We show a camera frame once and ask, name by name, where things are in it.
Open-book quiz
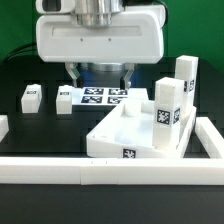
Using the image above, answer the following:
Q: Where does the black thick cable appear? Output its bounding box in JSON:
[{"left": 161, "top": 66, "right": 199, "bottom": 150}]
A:
[{"left": 3, "top": 41, "right": 38, "bottom": 63}]

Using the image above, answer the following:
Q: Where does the white desk top tray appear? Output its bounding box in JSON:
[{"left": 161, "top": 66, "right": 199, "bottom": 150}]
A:
[{"left": 86, "top": 99, "right": 196, "bottom": 158}]

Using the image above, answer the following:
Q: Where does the white right fence bar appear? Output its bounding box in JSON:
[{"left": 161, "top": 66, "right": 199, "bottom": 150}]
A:
[{"left": 195, "top": 117, "right": 224, "bottom": 159}]

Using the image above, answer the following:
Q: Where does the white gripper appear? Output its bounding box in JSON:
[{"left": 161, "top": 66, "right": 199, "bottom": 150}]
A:
[{"left": 36, "top": 6, "right": 165, "bottom": 89}]

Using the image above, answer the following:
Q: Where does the white left fence block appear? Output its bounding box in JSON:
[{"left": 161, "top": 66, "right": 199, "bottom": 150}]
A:
[{"left": 0, "top": 115, "right": 9, "bottom": 142}]

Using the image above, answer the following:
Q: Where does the fiducial marker sheet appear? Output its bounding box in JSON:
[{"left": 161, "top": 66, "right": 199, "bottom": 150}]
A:
[{"left": 72, "top": 87, "right": 148, "bottom": 106}]

